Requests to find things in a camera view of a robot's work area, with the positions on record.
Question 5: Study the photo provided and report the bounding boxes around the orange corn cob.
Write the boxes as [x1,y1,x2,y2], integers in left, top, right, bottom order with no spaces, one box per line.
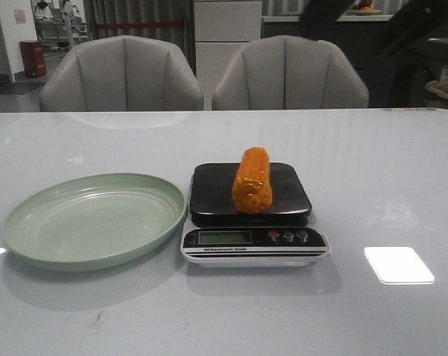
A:
[231,147,273,214]

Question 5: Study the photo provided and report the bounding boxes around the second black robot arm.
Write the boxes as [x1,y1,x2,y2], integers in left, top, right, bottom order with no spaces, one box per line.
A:
[299,1,448,57]

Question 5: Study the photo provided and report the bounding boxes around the black silver kitchen scale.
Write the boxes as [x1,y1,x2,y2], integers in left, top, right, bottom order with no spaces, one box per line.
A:
[180,162,331,268]

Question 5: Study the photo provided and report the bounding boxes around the right grey armchair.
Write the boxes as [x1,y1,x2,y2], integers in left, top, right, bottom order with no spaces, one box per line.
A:
[211,36,369,111]

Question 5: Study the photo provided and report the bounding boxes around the grey armchair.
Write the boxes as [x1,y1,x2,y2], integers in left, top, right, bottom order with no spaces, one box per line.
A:
[211,36,369,111]
[39,36,204,112]

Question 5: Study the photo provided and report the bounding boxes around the light green plate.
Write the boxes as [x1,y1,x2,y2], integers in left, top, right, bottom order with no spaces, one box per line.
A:
[2,174,186,271]

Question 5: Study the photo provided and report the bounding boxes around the white drawer cabinet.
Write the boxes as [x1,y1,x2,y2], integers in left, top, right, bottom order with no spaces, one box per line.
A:
[194,1,262,111]

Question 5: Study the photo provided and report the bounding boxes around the left grey armchair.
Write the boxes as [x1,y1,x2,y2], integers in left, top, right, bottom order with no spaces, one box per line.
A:
[39,36,204,112]

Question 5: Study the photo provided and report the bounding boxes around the red barrier belt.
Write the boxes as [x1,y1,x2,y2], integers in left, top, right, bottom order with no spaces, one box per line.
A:
[95,20,185,30]

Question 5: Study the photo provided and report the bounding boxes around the dark counter with white top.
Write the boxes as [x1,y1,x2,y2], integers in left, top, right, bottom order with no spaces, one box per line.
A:
[262,14,395,108]

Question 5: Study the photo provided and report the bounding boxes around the fruit bowl on counter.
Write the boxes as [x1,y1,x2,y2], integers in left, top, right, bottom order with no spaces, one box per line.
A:
[348,0,382,16]

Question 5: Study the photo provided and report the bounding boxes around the red trash bin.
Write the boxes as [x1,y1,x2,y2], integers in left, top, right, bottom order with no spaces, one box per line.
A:
[20,40,47,78]

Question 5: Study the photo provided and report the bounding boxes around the beige cushion at right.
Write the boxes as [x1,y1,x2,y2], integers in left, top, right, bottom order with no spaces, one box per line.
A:
[426,81,448,110]

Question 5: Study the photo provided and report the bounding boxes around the dark side table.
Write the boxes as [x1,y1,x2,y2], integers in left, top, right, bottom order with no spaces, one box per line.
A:
[387,37,448,108]

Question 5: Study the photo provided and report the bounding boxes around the pink wall notice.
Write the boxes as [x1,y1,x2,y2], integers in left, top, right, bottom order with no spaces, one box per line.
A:
[14,9,26,24]

